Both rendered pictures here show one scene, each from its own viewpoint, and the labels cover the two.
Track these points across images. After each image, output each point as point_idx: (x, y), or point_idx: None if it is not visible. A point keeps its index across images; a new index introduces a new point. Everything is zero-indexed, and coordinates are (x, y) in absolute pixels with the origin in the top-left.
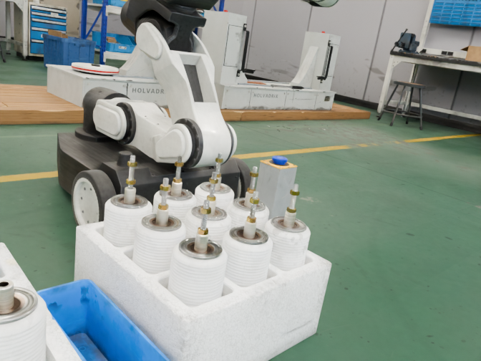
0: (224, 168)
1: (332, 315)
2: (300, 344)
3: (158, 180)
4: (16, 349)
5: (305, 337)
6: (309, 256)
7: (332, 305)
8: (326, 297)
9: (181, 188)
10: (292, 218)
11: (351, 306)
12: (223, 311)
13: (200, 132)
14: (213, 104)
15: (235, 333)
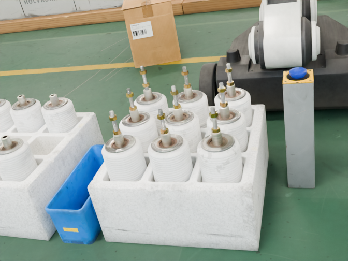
0: (340, 67)
1: (301, 247)
2: (230, 251)
3: (252, 76)
4: (2, 167)
5: (241, 249)
6: (243, 177)
7: (318, 240)
8: (325, 231)
9: (190, 92)
10: (213, 138)
11: (337, 251)
12: (116, 190)
13: (262, 35)
14: (291, 3)
15: (138, 210)
